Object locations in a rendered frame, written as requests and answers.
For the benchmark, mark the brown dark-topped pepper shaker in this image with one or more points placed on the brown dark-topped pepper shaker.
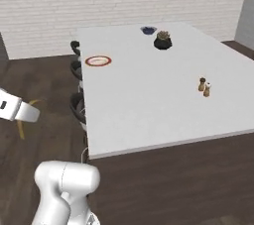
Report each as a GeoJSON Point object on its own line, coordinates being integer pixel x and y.
{"type": "Point", "coordinates": [201, 85]}

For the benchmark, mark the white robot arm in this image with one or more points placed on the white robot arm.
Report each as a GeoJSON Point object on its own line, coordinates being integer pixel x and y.
{"type": "Point", "coordinates": [63, 182]}

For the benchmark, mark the red rimmed white plate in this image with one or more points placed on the red rimmed white plate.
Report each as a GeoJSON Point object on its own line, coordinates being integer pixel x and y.
{"type": "Point", "coordinates": [98, 60]}

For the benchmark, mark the dark blue bowl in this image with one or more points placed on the dark blue bowl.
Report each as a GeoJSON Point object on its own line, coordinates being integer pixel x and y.
{"type": "Point", "coordinates": [148, 30]}

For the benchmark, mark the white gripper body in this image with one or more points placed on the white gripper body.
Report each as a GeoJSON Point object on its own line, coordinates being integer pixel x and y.
{"type": "Point", "coordinates": [29, 112]}

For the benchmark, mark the succulent in black pot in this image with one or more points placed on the succulent in black pot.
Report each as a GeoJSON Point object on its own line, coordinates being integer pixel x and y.
{"type": "Point", "coordinates": [162, 42]}

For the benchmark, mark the yellow curved bar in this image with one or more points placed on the yellow curved bar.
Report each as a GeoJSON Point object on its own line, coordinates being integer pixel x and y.
{"type": "Point", "coordinates": [21, 130]}

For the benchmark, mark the brown white-topped salt shaker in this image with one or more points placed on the brown white-topped salt shaker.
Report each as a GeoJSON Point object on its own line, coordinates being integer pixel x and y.
{"type": "Point", "coordinates": [207, 90]}

